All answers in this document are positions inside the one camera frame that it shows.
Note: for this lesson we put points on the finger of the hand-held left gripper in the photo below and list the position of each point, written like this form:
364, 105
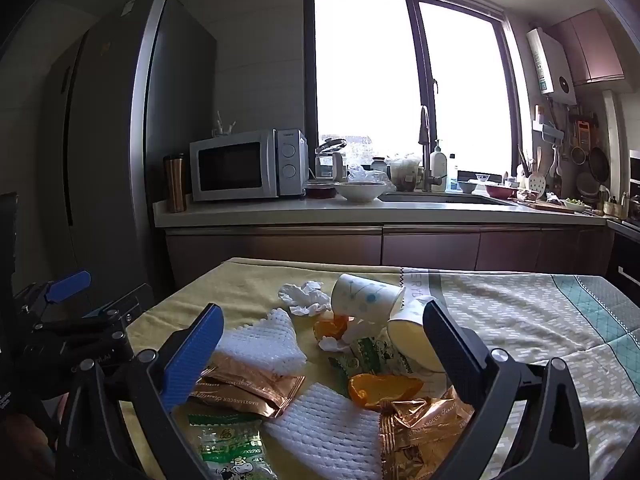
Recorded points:
67, 286
120, 307

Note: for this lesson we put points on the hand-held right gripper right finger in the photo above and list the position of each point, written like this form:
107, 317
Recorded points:
450, 355

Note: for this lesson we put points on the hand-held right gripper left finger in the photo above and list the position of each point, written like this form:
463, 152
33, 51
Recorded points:
192, 357

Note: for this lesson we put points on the plain white paper cup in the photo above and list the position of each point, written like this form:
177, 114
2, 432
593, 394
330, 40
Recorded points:
415, 342

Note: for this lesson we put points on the white foam fruit net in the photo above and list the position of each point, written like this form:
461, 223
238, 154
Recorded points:
257, 344
325, 425

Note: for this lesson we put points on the gold foil snack wrapper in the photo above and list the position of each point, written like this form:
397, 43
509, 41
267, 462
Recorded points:
422, 432
250, 391

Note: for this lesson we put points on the green and white snack packet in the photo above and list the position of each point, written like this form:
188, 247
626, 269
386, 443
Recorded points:
377, 357
230, 445

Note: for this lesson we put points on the boat shaped orange peel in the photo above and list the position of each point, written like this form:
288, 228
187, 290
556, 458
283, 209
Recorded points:
382, 390

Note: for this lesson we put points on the blue dotted paper cup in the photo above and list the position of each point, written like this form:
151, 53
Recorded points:
362, 297

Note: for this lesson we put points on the small white tissue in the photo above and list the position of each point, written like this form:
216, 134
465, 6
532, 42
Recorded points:
332, 345

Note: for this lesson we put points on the long curled orange peel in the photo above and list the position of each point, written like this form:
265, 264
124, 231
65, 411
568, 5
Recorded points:
330, 328

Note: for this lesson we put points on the large white tissue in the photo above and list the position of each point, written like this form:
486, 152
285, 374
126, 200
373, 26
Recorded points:
302, 298

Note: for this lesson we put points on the yellow and teal printed tablecloth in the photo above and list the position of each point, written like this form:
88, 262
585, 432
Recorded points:
525, 310

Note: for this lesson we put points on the copper travel tumbler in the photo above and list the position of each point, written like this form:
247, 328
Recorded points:
175, 182

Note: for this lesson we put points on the silver refrigerator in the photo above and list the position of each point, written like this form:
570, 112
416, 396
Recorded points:
115, 135

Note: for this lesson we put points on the brown base cabinets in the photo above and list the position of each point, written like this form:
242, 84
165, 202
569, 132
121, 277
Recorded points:
325, 250

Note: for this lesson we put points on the red bowl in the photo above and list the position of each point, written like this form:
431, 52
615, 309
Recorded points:
500, 191

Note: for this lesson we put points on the wooden cutting board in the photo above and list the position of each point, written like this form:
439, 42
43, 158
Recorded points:
547, 206

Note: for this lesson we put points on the small clear bottle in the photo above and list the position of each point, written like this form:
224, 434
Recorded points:
452, 174

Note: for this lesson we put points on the white microwave oven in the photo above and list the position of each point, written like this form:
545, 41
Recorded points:
232, 165

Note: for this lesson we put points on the pale kitchen counter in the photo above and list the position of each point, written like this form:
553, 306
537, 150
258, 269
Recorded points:
300, 210

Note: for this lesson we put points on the large white bowl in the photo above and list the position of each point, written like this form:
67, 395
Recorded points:
359, 191

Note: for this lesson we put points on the white soap pump bottle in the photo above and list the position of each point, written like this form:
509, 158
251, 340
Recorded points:
438, 167

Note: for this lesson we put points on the clear food container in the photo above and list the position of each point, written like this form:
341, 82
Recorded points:
405, 170

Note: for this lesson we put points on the white perforated spatula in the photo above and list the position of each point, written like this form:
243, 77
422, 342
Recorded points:
536, 180

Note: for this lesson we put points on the black built-in oven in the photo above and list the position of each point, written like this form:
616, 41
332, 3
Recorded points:
625, 265

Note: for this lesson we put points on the clear plastic bag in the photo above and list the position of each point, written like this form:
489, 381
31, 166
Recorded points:
362, 174

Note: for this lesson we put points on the steel kitchen faucet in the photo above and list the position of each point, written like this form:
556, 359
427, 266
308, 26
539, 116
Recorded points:
425, 150

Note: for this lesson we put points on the dark red dish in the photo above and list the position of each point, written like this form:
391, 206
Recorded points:
320, 190

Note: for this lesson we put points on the hanging round plate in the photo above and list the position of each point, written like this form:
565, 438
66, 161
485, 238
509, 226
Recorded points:
583, 183

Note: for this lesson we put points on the glass electric kettle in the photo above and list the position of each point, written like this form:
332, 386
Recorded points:
330, 160

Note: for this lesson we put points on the hanging black frying pan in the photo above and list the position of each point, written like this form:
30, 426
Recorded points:
597, 161

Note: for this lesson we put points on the orange grater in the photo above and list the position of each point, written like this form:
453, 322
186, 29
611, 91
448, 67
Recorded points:
583, 132

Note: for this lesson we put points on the dark framed window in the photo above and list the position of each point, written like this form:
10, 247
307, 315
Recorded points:
412, 60

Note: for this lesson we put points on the white water heater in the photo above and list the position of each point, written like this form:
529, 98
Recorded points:
550, 65

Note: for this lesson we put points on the pink wall cabinet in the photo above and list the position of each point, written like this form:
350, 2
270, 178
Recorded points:
592, 47

